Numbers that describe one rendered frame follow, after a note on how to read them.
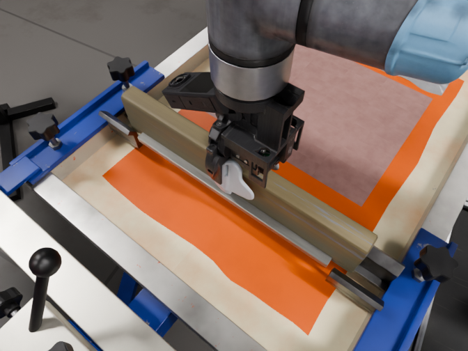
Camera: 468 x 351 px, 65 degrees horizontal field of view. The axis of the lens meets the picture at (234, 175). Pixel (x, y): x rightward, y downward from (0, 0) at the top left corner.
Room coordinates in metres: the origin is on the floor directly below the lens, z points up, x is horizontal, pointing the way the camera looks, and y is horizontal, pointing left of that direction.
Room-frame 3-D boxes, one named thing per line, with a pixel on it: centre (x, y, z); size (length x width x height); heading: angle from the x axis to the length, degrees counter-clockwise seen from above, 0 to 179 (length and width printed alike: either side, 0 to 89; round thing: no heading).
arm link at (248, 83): (0.27, -0.02, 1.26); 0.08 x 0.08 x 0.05
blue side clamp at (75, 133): (0.42, 0.24, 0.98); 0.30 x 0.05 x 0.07; 142
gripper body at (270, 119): (0.26, -0.02, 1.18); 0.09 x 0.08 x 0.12; 52
